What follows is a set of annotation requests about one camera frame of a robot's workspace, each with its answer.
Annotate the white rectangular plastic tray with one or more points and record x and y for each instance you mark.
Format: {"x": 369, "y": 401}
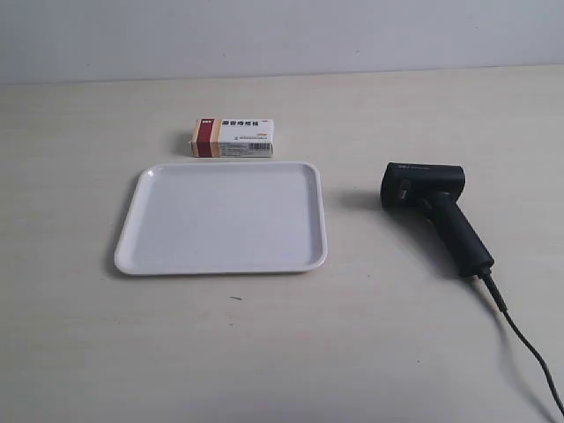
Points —
{"x": 204, "y": 218}

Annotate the black handheld barcode scanner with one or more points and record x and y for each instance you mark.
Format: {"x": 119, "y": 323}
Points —
{"x": 433, "y": 190}

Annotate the white medicine box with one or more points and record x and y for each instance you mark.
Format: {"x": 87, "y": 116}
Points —
{"x": 232, "y": 138}

